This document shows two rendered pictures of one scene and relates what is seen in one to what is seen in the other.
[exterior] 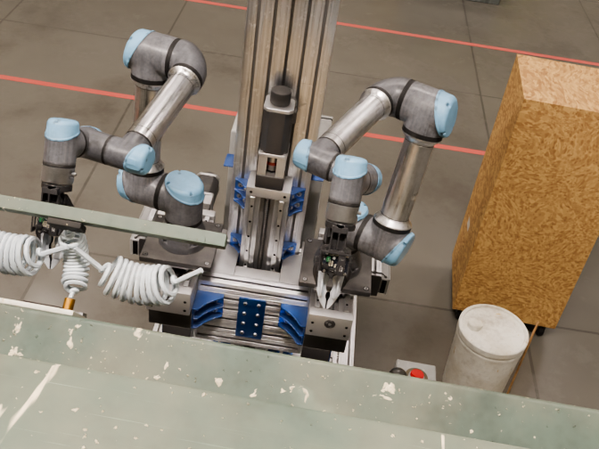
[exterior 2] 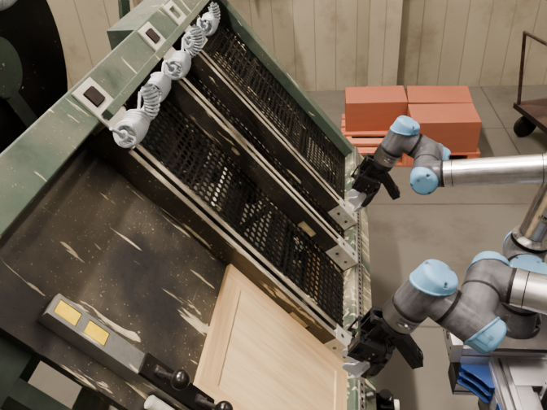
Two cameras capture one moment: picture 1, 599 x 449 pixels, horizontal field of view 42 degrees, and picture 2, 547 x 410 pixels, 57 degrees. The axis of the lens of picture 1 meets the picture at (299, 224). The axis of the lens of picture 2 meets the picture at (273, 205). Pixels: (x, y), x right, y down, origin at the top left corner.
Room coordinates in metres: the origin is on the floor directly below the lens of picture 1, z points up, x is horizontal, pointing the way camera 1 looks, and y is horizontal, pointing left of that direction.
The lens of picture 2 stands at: (1.31, -0.79, 2.34)
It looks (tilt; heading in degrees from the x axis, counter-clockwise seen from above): 36 degrees down; 99
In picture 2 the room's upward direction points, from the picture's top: 5 degrees counter-clockwise
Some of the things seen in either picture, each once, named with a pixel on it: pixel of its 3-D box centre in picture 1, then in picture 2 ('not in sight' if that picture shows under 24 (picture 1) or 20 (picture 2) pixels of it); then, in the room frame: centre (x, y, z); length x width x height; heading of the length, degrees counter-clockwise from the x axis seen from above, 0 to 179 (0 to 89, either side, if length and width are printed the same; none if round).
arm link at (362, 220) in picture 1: (348, 224); not in sight; (1.88, -0.14, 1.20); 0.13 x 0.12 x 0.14; 65
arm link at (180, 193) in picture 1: (182, 196); (525, 281); (1.89, 0.36, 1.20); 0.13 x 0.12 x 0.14; 77
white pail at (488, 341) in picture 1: (487, 350); not in sight; (2.42, -0.89, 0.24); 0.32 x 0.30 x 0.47; 90
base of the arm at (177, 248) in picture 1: (183, 227); (517, 309); (1.88, 0.36, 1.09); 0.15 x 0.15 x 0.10
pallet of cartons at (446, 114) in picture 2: not in sight; (405, 124); (1.94, 3.33, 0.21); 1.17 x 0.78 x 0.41; 0
